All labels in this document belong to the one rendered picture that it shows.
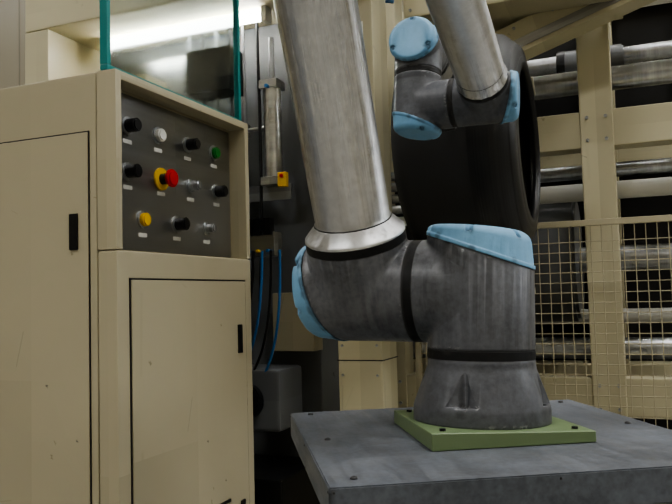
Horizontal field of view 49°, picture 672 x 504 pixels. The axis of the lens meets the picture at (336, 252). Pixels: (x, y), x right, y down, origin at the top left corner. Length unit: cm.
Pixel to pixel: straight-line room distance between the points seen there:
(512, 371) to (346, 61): 46
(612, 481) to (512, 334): 24
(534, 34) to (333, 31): 147
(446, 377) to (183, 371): 84
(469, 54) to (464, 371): 51
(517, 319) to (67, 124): 104
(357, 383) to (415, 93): 91
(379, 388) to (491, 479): 119
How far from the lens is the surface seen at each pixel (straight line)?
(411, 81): 139
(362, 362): 200
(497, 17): 242
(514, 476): 84
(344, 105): 99
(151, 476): 165
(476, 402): 98
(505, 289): 100
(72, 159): 162
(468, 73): 126
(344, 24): 99
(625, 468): 89
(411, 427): 104
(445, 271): 101
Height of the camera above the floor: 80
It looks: 3 degrees up
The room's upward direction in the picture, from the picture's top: 2 degrees counter-clockwise
